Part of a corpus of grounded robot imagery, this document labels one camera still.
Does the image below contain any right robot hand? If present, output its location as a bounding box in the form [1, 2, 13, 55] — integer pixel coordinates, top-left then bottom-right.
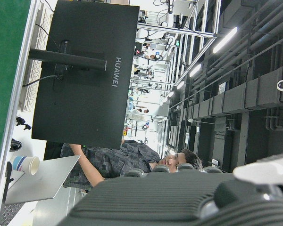
[68, 152, 283, 226]

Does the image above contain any person in patterned shirt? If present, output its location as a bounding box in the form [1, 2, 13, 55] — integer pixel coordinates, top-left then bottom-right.
[60, 138, 203, 192]

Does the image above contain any silver laptop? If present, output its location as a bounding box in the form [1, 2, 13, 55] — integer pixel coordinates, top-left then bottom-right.
[4, 154, 82, 205]

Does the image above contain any black Huawei monitor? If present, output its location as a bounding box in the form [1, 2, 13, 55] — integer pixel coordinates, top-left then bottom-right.
[28, 0, 140, 150]

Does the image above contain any striped paper cup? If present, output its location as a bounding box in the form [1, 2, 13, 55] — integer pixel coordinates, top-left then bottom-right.
[10, 155, 41, 176]

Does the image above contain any long ceiling light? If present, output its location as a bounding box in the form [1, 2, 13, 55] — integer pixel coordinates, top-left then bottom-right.
[212, 26, 239, 54]
[189, 64, 202, 77]

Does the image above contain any white keyboard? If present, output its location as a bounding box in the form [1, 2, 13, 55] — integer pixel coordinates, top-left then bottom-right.
[18, 3, 54, 113]

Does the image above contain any green conveyor belt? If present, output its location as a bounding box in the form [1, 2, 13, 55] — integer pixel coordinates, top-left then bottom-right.
[0, 0, 40, 208]

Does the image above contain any black monitor cable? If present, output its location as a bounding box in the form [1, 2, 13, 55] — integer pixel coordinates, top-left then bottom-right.
[22, 74, 62, 88]

